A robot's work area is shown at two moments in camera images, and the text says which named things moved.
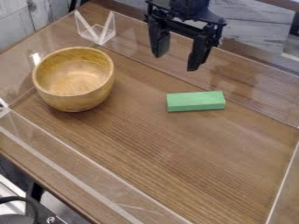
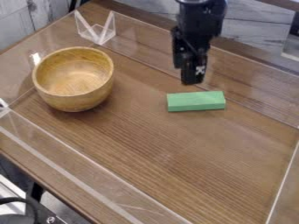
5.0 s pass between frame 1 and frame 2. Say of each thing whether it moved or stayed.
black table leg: stayed
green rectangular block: stayed
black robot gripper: moved
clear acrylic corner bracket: stayed
